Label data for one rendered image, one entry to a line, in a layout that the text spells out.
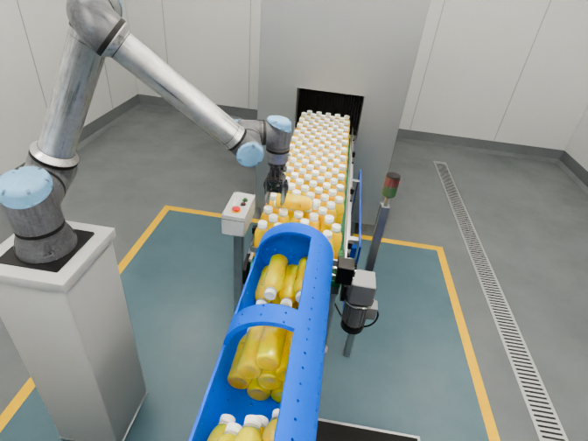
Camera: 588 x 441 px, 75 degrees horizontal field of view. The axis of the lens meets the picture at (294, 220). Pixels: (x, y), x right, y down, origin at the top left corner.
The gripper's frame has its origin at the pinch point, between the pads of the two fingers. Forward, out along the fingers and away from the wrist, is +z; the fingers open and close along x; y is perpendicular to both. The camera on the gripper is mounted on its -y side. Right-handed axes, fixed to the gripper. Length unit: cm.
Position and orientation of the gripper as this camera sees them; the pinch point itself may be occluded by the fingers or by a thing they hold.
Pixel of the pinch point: (275, 201)
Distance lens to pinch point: 163.1
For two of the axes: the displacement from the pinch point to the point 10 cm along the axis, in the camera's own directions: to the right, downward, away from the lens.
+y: -1.4, 5.5, -8.2
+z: -0.9, 8.2, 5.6
